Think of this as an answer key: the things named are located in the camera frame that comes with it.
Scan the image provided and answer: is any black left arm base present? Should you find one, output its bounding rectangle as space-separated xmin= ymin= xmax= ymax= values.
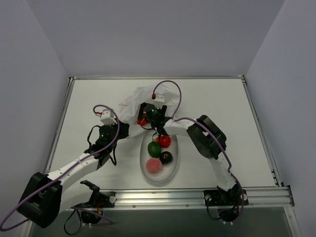
xmin=75 ymin=180 xmax=117 ymax=226

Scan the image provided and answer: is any red fake fruit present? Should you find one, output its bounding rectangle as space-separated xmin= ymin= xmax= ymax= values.
xmin=155 ymin=136 xmax=171 ymax=148

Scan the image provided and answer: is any red orange fake mango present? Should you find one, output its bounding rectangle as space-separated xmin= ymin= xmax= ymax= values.
xmin=137 ymin=119 xmax=147 ymax=126

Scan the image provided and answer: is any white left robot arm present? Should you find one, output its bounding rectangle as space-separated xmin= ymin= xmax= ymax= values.
xmin=17 ymin=121 xmax=129 ymax=228

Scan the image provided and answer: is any aluminium front rail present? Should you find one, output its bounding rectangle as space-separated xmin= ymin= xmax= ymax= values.
xmin=24 ymin=186 xmax=295 ymax=211

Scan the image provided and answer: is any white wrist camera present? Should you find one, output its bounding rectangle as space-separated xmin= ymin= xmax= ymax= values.
xmin=100 ymin=109 xmax=117 ymax=125
xmin=152 ymin=93 xmax=165 ymax=104

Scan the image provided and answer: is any white oval plate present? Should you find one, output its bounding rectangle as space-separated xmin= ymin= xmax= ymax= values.
xmin=140 ymin=131 xmax=179 ymax=185

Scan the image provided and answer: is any pink fake fruit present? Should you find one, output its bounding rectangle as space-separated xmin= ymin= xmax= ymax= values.
xmin=146 ymin=158 xmax=163 ymax=174

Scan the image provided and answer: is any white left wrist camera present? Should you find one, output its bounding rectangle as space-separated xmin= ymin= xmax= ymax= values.
xmin=100 ymin=109 xmax=117 ymax=125

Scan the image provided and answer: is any white plastic bag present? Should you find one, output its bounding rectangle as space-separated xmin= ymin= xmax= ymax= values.
xmin=118 ymin=83 xmax=182 ymax=138

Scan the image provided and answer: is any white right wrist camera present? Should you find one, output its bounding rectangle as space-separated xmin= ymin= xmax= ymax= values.
xmin=152 ymin=93 xmax=165 ymax=104

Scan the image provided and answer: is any green fake lime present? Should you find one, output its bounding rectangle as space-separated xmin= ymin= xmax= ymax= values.
xmin=147 ymin=141 xmax=161 ymax=158

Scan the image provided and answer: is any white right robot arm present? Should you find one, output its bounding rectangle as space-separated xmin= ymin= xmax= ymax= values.
xmin=138 ymin=103 xmax=238 ymax=204

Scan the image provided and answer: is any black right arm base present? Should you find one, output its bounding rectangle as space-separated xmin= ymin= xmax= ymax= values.
xmin=203 ymin=185 xmax=249 ymax=225

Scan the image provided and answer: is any dark purple fake plum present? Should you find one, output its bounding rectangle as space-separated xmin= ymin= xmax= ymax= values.
xmin=159 ymin=151 xmax=173 ymax=165

